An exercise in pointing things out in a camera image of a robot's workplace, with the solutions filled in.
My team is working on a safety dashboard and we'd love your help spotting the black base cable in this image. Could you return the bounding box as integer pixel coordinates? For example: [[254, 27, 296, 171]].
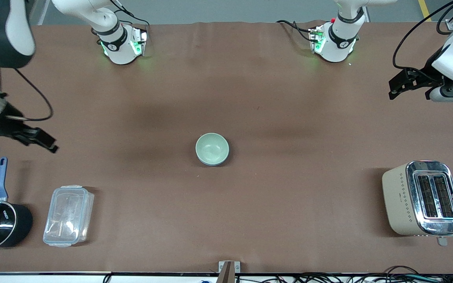
[[110, 0, 151, 27], [276, 20, 318, 42]]

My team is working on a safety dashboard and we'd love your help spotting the beige and chrome toaster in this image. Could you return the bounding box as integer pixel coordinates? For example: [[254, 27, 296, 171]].
[[382, 160, 453, 246]]

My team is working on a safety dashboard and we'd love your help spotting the dark pot with blue handle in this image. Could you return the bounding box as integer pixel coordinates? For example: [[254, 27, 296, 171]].
[[0, 157, 33, 250]]

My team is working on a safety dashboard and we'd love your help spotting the black right base cable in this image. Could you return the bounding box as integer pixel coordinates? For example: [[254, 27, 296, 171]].
[[110, 0, 151, 27]]

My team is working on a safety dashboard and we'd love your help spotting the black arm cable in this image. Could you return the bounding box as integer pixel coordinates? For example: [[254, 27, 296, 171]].
[[0, 67, 54, 122], [392, 0, 453, 81]]

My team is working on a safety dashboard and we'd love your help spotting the green bowl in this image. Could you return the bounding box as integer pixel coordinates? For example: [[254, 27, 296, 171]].
[[195, 133, 230, 165]]

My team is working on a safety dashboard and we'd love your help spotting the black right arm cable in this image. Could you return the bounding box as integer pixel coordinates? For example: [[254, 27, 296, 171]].
[[0, 67, 54, 122]]

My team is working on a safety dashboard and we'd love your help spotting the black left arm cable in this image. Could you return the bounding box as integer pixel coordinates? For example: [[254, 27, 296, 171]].
[[392, 0, 453, 81]]

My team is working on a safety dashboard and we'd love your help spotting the black left base cable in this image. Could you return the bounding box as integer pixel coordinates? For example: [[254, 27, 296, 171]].
[[276, 20, 318, 42]]

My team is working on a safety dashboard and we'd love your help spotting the clear plastic lidded container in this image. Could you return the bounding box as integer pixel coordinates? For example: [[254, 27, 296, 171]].
[[43, 185, 95, 248]]

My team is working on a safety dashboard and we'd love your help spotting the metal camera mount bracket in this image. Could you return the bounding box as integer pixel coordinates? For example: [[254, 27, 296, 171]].
[[218, 261, 241, 283]]

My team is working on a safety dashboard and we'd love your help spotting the black looped floor cable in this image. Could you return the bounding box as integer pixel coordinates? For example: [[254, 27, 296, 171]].
[[383, 266, 420, 276]]

